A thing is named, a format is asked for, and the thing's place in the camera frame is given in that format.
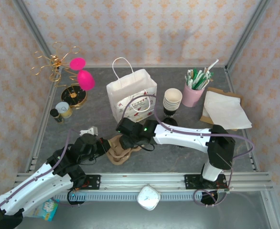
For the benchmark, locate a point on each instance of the brown cardboard cup carrier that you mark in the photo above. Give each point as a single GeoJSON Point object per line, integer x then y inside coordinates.
{"type": "Point", "coordinates": [117, 157]}

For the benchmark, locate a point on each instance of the white paper gift bag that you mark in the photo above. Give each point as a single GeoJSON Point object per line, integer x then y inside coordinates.
{"type": "Point", "coordinates": [130, 86]}

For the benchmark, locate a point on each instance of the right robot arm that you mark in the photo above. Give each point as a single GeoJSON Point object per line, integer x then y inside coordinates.
{"type": "Point", "coordinates": [183, 138]}

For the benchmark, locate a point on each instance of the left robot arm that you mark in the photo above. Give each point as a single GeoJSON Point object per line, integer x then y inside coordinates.
{"type": "Point", "coordinates": [35, 183]}

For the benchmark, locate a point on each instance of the small dark bottle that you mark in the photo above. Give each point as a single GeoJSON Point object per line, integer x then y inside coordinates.
{"type": "Point", "coordinates": [56, 115]}

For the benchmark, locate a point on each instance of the tin can with pull tab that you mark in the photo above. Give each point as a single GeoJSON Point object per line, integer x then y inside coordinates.
{"type": "Point", "coordinates": [64, 110]}

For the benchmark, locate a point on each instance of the stack of paper cups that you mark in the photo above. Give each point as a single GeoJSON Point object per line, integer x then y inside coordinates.
{"type": "Point", "coordinates": [172, 97]}

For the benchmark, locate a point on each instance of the pink straw holder cup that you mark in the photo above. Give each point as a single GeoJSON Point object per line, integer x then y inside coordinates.
{"type": "Point", "coordinates": [192, 96]}

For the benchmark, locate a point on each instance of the white square clock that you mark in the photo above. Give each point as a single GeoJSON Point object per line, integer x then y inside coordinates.
{"type": "Point", "coordinates": [148, 196]}

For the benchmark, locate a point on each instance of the blue wet wipes packet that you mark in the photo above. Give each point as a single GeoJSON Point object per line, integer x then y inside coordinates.
{"type": "Point", "coordinates": [48, 210]}

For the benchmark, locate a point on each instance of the green wrapped straw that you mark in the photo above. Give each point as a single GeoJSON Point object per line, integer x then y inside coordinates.
{"type": "Point", "coordinates": [201, 80]}
{"type": "Point", "coordinates": [195, 72]}

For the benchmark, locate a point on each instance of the brown paper sheet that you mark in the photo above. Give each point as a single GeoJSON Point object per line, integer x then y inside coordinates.
{"type": "Point", "coordinates": [216, 90]}

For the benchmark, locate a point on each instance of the white napkin stack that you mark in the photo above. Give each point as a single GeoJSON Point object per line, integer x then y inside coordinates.
{"type": "Point", "coordinates": [226, 109]}

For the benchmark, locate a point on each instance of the long white wrapped straw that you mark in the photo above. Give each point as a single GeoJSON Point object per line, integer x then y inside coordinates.
{"type": "Point", "coordinates": [212, 65]}

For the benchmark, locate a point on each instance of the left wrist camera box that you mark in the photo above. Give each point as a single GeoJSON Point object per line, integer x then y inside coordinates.
{"type": "Point", "coordinates": [89, 130]}

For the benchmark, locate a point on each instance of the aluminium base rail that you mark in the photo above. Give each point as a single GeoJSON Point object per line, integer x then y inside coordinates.
{"type": "Point", "coordinates": [142, 179]}

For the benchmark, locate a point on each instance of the aluminium table side rail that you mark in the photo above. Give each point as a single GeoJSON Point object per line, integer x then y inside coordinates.
{"type": "Point", "coordinates": [42, 119]}
{"type": "Point", "coordinates": [253, 162]}

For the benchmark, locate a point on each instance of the aluminium corner post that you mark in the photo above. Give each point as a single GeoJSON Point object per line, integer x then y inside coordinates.
{"type": "Point", "coordinates": [250, 27]}
{"type": "Point", "coordinates": [34, 26]}

